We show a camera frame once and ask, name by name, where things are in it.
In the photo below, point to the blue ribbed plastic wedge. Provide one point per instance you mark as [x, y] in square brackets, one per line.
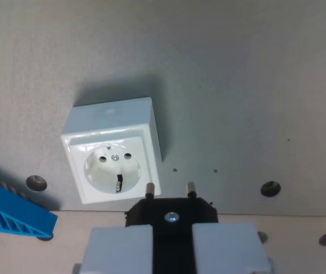
[8, 208]

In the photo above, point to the black two-pin power plug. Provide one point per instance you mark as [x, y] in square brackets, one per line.
[172, 225]

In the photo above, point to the white wall socket box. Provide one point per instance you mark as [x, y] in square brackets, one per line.
[112, 151]

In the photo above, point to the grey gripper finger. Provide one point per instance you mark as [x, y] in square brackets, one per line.
[117, 251]
[228, 248]

